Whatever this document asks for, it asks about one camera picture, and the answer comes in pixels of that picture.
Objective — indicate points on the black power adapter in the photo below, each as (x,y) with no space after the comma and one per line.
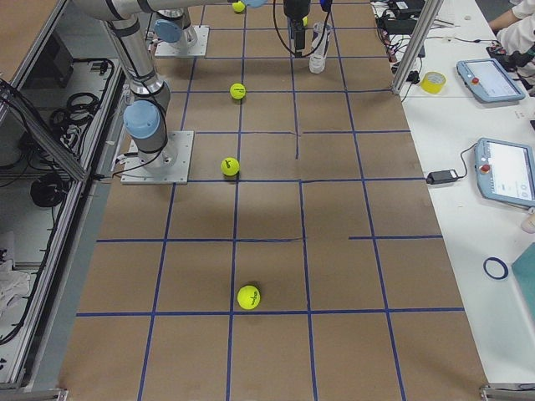
(439,177)

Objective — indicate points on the person in white sleeve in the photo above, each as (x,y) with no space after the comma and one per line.
(514,29)

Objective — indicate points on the teal box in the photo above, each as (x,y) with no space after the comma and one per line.
(523,271)

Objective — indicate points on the yellow tennis ball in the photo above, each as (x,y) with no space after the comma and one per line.
(238,7)
(230,166)
(238,91)
(248,297)

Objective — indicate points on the clear tennis ball can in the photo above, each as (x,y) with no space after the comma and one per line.
(320,45)

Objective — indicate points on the yellow tape roll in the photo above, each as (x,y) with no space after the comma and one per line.
(433,82)

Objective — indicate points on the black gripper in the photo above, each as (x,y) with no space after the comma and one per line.
(295,8)

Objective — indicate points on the crumpled white cloth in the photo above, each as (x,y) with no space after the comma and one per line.
(14,285)

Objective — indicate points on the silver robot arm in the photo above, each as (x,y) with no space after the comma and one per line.
(122,24)
(181,18)

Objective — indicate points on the aluminium frame post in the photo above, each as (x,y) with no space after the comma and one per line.
(417,39)

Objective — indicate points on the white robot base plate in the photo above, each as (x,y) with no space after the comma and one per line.
(174,42)
(172,165)

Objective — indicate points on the blue teach pendant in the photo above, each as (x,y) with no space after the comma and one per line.
(488,81)
(505,171)

